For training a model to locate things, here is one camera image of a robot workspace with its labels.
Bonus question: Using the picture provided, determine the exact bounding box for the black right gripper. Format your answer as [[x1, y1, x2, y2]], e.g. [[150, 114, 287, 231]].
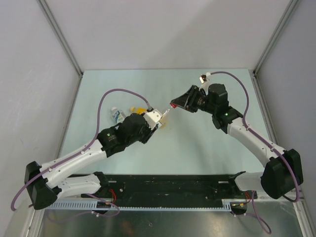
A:
[[171, 85, 216, 115]]

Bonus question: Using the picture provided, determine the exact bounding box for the clear red-label water bottle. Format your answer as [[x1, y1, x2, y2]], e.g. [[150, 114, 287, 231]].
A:
[[158, 109, 170, 129]]

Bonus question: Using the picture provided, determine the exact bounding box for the blue-label clear drink bottle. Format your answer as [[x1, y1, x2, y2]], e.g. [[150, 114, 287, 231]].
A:
[[111, 107, 125, 123]]

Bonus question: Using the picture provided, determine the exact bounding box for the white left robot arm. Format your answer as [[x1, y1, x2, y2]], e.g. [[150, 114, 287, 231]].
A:
[[25, 111, 162, 210]]

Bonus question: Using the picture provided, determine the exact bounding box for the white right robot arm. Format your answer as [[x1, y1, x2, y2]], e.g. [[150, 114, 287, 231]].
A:
[[170, 83, 303, 202]]

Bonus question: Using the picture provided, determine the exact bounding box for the yellow juice bottle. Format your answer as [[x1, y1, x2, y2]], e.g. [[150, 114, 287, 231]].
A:
[[130, 107, 147, 115]]

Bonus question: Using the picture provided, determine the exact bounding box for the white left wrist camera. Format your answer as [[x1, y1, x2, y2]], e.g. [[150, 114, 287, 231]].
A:
[[143, 109, 163, 130]]

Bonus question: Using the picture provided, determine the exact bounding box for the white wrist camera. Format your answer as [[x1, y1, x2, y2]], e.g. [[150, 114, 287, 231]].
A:
[[143, 109, 163, 130], [199, 72, 211, 92]]

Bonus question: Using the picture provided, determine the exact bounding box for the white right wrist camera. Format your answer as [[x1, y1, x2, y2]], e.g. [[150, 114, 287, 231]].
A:
[[199, 72, 211, 92]]

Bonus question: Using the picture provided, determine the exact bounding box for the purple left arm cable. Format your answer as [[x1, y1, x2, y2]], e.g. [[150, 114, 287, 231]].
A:
[[11, 88, 153, 212]]

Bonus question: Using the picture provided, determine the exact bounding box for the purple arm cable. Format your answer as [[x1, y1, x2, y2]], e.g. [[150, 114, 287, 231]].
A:
[[209, 71, 303, 203], [11, 88, 153, 212]]

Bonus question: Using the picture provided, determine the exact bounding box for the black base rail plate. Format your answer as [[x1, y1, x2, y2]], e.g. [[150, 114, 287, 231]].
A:
[[96, 174, 257, 207]]

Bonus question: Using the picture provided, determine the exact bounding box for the grey slotted cable duct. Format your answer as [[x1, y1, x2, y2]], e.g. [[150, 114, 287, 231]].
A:
[[46, 199, 232, 212]]

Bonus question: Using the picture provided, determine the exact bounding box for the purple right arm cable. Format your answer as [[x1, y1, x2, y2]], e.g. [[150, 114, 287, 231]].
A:
[[209, 71, 303, 203]]

